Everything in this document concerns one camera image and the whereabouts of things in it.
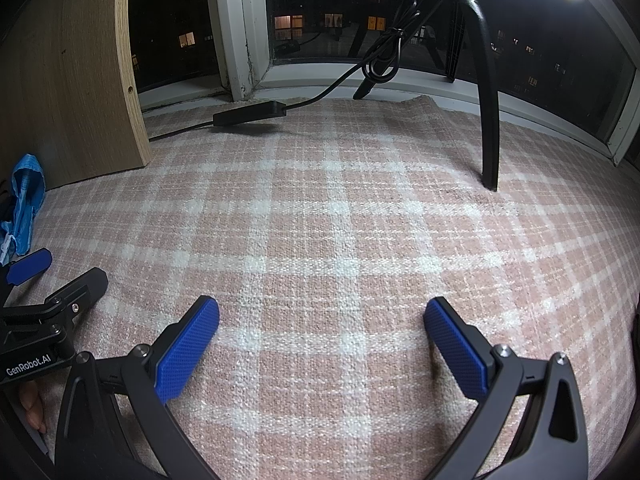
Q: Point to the navy garment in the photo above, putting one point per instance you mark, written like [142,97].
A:
[4,205]

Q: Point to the light blue cloth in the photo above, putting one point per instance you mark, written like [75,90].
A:
[25,195]

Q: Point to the wooden cabinet panel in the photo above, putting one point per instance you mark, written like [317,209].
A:
[65,85]

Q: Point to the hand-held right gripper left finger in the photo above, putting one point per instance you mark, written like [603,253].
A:
[187,350]

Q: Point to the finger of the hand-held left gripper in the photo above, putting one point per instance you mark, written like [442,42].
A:
[82,287]
[30,265]

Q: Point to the black tripod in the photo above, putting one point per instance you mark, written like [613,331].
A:
[487,110]

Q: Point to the person's left hand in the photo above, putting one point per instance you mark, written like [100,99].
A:
[35,407]

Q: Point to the pink plaid blanket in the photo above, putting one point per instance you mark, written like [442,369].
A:
[325,210]

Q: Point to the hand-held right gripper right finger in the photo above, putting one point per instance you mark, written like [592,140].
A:
[457,355]

